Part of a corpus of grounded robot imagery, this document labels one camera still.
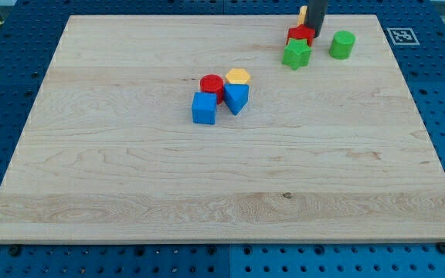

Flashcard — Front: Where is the yellow heart block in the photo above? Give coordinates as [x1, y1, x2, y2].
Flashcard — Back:
[297, 5, 307, 25]

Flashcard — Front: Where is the green star block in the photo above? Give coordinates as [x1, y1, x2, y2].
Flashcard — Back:
[282, 38, 311, 70]

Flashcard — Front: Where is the yellow hexagon block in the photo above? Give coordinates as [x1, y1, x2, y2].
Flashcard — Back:
[225, 68, 251, 84]

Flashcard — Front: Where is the white fiducial marker tag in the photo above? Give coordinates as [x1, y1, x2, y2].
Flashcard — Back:
[387, 27, 420, 46]

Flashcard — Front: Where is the red star block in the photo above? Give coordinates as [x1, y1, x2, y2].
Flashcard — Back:
[286, 25, 315, 46]

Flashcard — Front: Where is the green cylinder block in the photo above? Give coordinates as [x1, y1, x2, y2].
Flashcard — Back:
[328, 30, 356, 59]

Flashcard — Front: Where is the red cylinder block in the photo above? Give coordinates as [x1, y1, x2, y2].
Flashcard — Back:
[199, 74, 224, 104]

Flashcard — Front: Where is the light wooden board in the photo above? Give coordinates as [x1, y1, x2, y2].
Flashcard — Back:
[0, 15, 445, 244]

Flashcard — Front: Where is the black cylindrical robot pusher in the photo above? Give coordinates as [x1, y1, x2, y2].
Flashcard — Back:
[305, 0, 329, 38]

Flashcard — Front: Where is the blue triangle block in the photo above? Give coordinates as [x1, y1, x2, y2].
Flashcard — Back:
[223, 83, 250, 115]

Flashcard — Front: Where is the blue cube block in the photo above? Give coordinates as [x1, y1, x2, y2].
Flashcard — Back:
[192, 92, 217, 125]

